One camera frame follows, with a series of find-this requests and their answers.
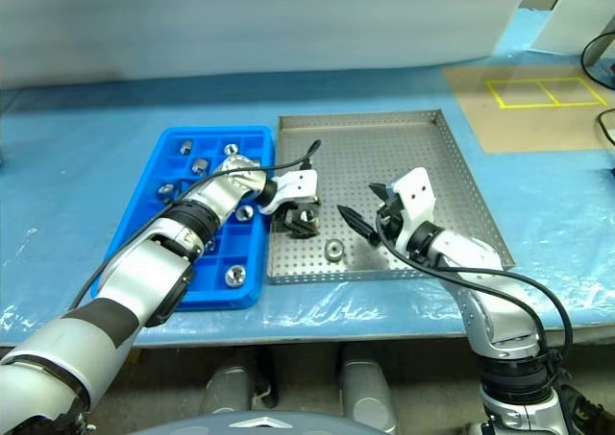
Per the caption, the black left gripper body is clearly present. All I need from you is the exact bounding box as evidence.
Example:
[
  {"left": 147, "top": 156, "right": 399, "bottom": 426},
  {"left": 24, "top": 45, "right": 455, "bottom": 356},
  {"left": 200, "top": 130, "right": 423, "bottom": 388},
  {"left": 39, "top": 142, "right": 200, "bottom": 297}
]
[{"left": 282, "top": 197, "right": 322, "bottom": 220}]

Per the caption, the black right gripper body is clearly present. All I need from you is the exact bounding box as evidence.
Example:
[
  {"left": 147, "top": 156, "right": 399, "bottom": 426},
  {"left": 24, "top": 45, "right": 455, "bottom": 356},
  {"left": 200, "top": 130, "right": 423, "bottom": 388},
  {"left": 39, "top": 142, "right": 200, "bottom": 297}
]
[{"left": 376, "top": 189, "right": 406, "bottom": 247}]

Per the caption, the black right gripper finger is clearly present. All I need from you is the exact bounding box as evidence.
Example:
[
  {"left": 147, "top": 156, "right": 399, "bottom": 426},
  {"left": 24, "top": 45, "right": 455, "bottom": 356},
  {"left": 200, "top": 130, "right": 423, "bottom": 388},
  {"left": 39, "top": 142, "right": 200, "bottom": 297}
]
[
  {"left": 337, "top": 205, "right": 380, "bottom": 248},
  {"left": 367, "top": 182, "right": 394, "bottom": 202}
]

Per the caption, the blue plastic compartment tray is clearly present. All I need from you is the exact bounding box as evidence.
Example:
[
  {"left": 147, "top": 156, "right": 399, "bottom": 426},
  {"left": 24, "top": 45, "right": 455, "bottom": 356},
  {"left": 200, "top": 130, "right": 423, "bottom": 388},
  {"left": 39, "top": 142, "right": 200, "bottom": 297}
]
[{"left": 90, "top": 125, "right": 275, "bottom": 314}]

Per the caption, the perforated metal tray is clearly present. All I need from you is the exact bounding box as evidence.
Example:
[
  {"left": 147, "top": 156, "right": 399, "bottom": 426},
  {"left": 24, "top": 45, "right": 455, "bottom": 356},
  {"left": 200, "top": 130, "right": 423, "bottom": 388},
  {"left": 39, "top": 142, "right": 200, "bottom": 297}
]
[{"left": 265, "top": 109, "right": 516, "bottom": 286}]

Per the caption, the brown table mat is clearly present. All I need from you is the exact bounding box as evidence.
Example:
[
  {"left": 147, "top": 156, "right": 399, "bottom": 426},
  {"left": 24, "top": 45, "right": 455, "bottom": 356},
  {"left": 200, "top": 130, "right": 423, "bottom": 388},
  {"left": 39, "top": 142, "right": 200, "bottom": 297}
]
[{"left": 440, "top": 63, "right": 615, "bottom": 155}]

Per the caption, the grey rounded cylinder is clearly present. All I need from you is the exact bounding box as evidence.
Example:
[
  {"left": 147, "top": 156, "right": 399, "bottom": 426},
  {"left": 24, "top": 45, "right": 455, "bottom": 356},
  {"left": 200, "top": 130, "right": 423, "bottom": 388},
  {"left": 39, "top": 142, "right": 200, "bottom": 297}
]
[
  {"left": 199, "top": 352, "right": 256, "bottom": 415},
  {"left": 338, "top": 346, "right": 400, "bottom": 435}
]

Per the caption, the yellow tape rectangle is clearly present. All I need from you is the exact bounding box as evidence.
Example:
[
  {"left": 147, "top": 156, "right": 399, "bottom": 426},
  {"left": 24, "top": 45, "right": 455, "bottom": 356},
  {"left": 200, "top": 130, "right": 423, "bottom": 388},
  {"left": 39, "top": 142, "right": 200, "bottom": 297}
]
[{"left": 484, "top": 77, "right": 609, "bottom": 109}]

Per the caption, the large white backdrop board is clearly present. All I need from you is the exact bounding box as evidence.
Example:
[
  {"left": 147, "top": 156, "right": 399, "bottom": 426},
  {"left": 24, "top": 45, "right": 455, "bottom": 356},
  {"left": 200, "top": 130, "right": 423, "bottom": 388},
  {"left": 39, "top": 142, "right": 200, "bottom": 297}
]
[{"left": 0, "top": 0, "right": 537, "bottom": 90}]

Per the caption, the grey robot chest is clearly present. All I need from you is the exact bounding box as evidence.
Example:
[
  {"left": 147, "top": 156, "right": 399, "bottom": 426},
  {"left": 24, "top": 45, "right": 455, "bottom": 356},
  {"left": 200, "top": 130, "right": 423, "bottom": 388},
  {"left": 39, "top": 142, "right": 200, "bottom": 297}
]
[{"left": 162, "top": 408, "right": 371, "bottom": 435}]

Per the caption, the small white leaning panel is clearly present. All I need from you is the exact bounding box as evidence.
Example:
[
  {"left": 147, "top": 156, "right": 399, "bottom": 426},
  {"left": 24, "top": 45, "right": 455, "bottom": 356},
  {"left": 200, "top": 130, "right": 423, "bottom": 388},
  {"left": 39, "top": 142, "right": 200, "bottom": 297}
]
[{"left": 530, "top": 0, "right": 615, "bottom": 55}]

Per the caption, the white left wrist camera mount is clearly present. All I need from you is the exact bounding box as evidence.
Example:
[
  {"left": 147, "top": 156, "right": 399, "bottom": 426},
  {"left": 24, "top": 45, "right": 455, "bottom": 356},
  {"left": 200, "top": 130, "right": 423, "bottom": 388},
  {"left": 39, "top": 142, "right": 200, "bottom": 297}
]
[{"left": 260, "top": 169, "right": 320, "bottom": 215}]

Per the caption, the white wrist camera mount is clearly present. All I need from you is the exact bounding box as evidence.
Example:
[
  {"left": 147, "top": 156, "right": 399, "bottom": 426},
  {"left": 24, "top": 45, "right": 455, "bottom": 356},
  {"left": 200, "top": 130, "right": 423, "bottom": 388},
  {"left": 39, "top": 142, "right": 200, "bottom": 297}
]
[
  {"left": 390, "top": 167, "right": 437, "bottom": 254},
  {"left": 260, "top": 169, "right": 320, "bottom": 215}
]

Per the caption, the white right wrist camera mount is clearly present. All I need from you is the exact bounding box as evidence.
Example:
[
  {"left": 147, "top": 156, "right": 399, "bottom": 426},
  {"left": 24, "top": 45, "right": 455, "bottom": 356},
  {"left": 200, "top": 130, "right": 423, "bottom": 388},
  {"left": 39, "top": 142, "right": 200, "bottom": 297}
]
[{"left": 390, "top": 167, "right": 437, "bottom": 254}]

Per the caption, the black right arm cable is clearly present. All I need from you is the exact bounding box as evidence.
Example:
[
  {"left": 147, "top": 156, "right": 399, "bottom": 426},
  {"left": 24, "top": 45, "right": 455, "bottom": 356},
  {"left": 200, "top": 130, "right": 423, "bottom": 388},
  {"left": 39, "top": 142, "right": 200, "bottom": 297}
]
[{"left": 374, "top": 213, "right": 576, "bottom": 364}]

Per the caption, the black looped cable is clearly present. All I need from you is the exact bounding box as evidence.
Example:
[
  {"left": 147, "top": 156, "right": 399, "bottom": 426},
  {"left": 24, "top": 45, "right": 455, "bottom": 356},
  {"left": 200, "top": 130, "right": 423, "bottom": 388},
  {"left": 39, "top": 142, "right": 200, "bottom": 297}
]
[
  {"left": 579, "top": 24, "right": 615, "bottom": 90},
  {"left": 595, "top": 108, "right": 615, "bottom": 146}
]

